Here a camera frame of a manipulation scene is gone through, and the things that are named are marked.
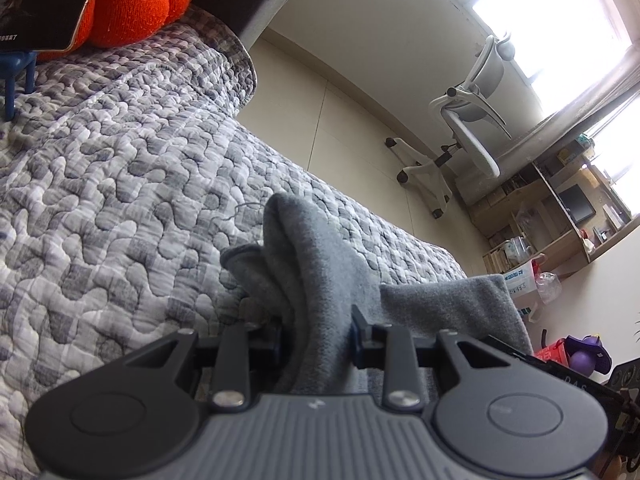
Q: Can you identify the wooden shelf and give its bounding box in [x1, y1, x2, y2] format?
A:
[467, 135, 636, 306]

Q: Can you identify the grey checkered quilted bedspread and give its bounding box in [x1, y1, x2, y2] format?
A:
[0, 7, 468, 480]

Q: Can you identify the white office chair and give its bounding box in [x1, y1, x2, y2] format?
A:
[385, 32, 518, 218]

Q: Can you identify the red basket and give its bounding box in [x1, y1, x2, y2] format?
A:
[534, 337, 571, 363]

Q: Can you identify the purple toy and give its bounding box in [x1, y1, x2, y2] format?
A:
[565, 335, 613, 376]

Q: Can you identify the beige curtain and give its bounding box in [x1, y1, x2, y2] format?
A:
[500, 55, 640, 201]

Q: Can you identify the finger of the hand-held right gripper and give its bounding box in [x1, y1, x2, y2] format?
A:
[480, 335, 540, 370]

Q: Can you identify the orange pumpkin cushion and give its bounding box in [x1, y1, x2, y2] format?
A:
[30, 0, 192, 63]

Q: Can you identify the smartphone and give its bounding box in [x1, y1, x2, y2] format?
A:
[0, 0, 101, 53]

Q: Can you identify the grey knitted sweater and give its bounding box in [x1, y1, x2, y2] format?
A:
[220, 192, 533, 396]

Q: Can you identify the white paper bag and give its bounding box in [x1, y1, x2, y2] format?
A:
[502, 260, 543, 323]

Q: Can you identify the blue phone stand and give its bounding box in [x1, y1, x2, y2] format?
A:
[0, 50, 37, 121]

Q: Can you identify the black monitor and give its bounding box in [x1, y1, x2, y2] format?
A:
[557, 185, 596, 226]

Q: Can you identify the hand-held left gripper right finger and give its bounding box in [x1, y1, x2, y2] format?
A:
[350, 305, 501, 412]

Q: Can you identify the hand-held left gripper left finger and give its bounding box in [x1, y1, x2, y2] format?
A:
[121, 320, 286, 411]

